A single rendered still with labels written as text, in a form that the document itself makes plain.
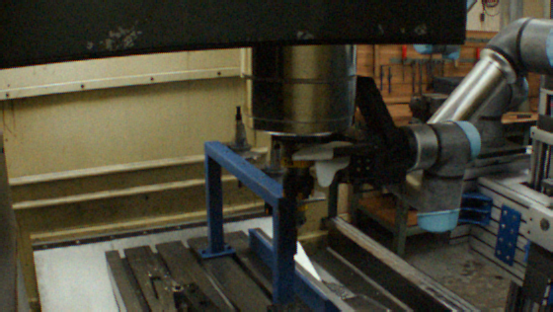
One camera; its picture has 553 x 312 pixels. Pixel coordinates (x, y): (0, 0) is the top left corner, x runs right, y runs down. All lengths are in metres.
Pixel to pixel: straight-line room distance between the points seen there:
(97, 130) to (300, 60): 1.13
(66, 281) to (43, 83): 0.61
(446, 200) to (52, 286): 1.21
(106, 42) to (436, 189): 0.60
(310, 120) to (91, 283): 1.17
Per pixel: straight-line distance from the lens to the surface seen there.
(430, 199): 0.96
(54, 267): 1.80
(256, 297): 1.38
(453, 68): 4.23
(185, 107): 1.79
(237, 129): 1.44
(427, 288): 1.65
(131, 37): 0.57
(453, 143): 0.93
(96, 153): 1.76
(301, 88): 0.70
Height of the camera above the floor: 1.60
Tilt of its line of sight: 16 degrees down
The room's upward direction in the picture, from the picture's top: straight up
